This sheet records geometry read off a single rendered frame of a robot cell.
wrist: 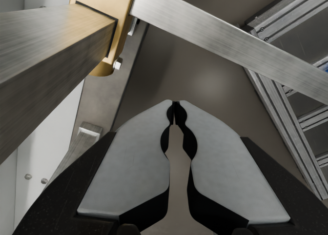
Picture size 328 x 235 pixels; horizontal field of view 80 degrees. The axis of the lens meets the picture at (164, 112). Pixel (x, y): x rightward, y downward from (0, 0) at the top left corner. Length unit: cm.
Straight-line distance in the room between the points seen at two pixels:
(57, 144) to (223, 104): 93
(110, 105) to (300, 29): 81
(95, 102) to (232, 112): 100
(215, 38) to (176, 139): 118
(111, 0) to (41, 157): 59
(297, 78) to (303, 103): 91
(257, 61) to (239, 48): 2
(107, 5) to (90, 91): 25
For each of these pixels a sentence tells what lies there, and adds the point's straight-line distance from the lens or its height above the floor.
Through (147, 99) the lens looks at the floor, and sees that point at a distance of 120.
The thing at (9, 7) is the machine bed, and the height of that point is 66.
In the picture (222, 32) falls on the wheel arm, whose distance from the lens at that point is 21.
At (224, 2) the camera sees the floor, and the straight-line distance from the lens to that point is 109.
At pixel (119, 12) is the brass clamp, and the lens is 20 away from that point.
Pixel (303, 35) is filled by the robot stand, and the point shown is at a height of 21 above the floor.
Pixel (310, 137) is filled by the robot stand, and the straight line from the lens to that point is 132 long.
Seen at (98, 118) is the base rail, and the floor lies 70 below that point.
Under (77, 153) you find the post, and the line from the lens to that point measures 40.
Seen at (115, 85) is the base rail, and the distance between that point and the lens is 40.
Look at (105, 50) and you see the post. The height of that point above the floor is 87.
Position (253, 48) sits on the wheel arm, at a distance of 23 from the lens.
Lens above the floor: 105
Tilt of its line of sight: 59 degrees down
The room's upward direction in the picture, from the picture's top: 178 degrees counter-clockwise
